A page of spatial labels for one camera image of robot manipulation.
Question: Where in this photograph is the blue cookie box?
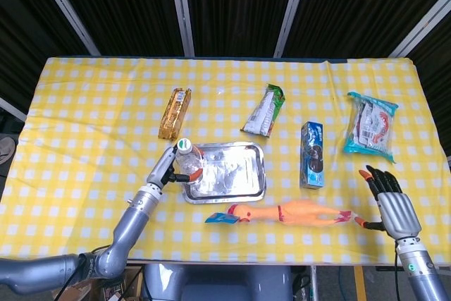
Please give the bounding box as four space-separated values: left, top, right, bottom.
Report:
299 121 325 190

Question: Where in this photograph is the white frame post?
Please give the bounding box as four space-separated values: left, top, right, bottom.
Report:
273 0 313 58
0 97 27 122
389 0 451 58
167 0 196 58
30 0 101 57

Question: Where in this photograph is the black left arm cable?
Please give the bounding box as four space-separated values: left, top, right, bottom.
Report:
52 244 111 301

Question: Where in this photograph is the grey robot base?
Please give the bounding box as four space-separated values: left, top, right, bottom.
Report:
142 264 293 301

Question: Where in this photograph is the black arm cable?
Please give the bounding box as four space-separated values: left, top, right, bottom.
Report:
52 244 111 301
393 244 402 301

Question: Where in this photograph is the gold biscuit package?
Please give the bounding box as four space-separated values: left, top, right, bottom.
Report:
157 87 193 142

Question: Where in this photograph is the metal tray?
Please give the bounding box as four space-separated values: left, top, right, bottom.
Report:
183 141 267 205

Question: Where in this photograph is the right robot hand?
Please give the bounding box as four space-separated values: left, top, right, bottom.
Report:
354 164 423 241

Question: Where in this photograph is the orange rubber chicken toy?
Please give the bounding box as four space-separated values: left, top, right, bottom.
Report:
227 199 355 227

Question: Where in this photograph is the green white snack packet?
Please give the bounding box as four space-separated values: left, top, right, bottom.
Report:
240 83 287 139

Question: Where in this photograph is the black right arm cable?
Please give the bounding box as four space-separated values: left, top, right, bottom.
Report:
393 244 402 301

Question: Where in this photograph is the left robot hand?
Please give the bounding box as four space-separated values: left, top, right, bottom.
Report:
146 145 205 186

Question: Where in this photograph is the yellow checkered tablecloth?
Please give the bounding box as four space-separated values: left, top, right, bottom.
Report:
0 56 451 266

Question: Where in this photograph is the metal table leg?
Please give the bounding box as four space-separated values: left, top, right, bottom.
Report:
308 265 320 301

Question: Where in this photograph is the clear plastic bottle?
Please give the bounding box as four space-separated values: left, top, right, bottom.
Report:
175 137 207 184

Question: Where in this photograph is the teal clear snack bag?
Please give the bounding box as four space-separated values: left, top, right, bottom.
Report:
343 91 399 164

